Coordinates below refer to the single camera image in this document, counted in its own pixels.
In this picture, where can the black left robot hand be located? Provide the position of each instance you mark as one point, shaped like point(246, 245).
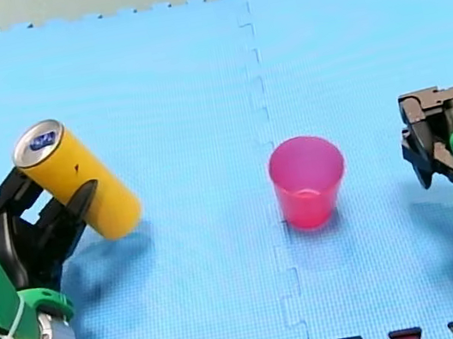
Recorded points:
point(25, 242)

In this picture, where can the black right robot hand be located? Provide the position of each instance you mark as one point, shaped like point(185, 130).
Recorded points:
point(431, 131)

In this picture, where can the yellow drink can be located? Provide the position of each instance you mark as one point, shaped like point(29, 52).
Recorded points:
point(80, 181)

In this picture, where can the pink plastic cup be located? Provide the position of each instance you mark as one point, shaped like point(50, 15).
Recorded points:
point(308, 182)

